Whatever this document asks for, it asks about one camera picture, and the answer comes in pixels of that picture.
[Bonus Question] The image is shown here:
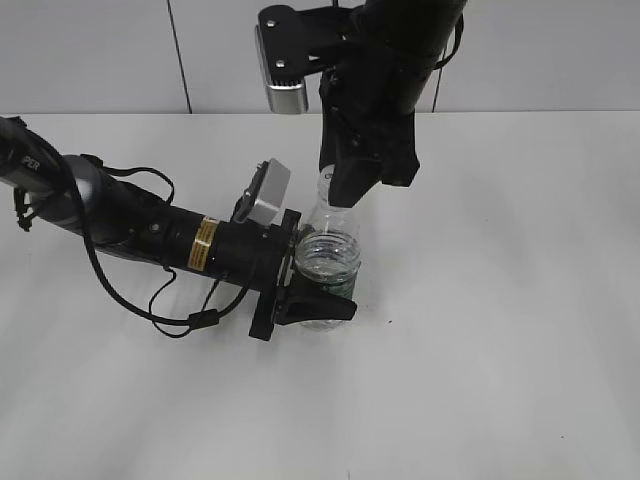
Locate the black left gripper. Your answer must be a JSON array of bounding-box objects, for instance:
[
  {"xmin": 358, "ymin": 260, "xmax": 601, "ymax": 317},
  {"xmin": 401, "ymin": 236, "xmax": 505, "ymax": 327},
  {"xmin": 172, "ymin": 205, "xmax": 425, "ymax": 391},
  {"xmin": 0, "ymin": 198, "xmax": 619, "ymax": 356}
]
[{"xmin": 249, "ymin": 209, "xmax": 357, "ymax": 341}]

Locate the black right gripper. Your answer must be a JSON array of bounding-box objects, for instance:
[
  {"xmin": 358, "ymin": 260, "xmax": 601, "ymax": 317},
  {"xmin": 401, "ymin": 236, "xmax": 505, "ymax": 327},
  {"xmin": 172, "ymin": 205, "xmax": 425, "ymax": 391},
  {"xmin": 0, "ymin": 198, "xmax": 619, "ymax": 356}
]
[{"xmin": 319, "ymin": 54, "xmax": 420, "ymax": 208}]

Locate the clear cestbon water bottle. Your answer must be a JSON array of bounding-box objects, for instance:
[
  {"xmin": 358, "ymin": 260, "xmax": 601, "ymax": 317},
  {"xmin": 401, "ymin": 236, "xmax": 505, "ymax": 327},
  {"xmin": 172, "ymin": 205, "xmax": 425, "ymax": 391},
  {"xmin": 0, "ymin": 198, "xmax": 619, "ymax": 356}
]
[{"xmin": 295, "ymin": 177, "xmax": 361, "ymax": 299}]

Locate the white green bottle cap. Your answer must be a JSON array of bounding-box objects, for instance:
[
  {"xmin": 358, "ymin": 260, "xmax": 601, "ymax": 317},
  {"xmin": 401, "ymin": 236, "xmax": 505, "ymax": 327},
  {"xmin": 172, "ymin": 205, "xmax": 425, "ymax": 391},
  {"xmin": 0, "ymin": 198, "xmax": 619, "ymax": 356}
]
[{"xmin": 319, "ymin": 165, "xmax": 335, "ymax": 189}]

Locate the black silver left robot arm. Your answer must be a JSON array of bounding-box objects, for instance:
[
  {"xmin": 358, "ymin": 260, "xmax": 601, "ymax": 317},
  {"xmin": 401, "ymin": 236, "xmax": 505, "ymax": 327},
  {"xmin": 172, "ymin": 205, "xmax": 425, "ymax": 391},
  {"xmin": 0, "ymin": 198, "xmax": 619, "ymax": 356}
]
[{"xmin": 1, "ymin": 117, "xmax": 357, "ymax": 340}]

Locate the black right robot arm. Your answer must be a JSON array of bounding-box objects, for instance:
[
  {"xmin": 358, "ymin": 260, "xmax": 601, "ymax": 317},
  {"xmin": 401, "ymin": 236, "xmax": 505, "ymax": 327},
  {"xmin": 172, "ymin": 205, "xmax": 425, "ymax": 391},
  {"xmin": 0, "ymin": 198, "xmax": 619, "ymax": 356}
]
[{"xmin": 319, "ymin": 1, "xmax": 466, "ymax": 208}]

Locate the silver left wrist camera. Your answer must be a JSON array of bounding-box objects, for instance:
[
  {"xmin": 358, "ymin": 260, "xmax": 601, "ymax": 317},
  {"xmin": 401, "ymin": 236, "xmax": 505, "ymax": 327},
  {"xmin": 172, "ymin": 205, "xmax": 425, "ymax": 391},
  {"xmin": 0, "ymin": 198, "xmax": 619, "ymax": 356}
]
[{"xmin": 232, "ymin": 158, "xmax": 291, "ymax": 226}]

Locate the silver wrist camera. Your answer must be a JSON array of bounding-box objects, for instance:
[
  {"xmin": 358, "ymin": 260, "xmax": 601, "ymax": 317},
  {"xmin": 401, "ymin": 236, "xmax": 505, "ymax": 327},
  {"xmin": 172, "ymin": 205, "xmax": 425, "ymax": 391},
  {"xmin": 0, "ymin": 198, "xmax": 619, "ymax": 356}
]
[
  {"xmin": 232, "ymin": 158, "xmax": 291, "ymax": 226},
  {"xmin": 255, "ymin": 4, "xmax": 355, "ymax": 115}
]

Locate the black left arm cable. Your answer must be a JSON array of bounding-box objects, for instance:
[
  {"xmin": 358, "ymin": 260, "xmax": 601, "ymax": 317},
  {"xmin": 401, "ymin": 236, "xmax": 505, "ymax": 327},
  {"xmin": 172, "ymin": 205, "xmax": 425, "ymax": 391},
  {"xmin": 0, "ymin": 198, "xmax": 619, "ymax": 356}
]
[{"xmin": 0, "ymin": 117, "xmax": 251, "ymax": 339}]

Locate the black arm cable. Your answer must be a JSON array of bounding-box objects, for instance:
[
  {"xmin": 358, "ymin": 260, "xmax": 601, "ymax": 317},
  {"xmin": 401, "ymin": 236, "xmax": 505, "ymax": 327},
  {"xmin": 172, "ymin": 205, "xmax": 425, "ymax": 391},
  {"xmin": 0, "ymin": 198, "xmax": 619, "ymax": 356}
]
[
  {"xmin": 433, "ymin": 14, "xmax": 466, "ymax": 71},
  {"xmin": 0, "ymin": 117, "xmax": 251, "ymax": 339}
]

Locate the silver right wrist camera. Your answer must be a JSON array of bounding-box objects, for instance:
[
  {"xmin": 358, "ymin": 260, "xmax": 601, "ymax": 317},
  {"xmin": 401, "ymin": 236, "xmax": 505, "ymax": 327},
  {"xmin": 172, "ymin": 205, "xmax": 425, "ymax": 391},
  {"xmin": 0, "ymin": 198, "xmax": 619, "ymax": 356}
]
[{"xmin": 255, "ymin": 4, "xmax": 355, "ymax": 115}]

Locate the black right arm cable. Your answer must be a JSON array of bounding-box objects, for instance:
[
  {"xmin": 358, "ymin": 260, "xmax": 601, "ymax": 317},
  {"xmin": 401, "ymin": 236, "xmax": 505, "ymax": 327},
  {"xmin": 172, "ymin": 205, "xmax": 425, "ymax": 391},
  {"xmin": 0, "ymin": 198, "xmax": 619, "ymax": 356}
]
[{"xmin": 433, "ymin": 14, "xmax": 466, "ymax": 71}]

